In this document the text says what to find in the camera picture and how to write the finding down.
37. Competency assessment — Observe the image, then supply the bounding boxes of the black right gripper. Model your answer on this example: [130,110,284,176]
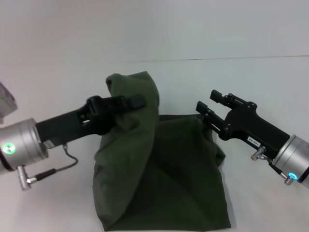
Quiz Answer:
[196,89,291,160]

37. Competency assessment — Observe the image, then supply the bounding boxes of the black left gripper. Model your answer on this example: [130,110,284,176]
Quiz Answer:
[35,95,148,144]

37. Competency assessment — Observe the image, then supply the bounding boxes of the dark green FREE shirt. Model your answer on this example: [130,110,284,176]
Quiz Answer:
[92,71,232,232]

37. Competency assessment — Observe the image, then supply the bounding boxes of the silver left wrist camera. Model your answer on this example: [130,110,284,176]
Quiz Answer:
[0,82,19,124]

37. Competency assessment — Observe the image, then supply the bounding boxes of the left wrist cable with plug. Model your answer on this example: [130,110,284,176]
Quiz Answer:
[17,144,79,191]

